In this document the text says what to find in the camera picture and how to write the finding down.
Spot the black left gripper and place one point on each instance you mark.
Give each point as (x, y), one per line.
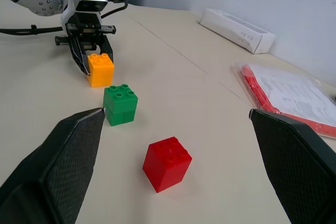
(86, 22)

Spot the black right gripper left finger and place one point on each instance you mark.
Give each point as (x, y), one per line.
(60, 161)

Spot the green toy brick cube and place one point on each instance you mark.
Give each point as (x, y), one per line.
(120, 103)

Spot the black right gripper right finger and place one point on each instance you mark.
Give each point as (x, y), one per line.
(296, 163)

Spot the red folder with papers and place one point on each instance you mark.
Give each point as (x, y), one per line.
(291, 95)

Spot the yellow toy brick cube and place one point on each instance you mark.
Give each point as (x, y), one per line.
(101, 72)

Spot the red toy brick cube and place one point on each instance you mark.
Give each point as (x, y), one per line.
(165, 166)

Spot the long white cardboard box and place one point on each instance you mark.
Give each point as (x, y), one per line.
(236, 30)

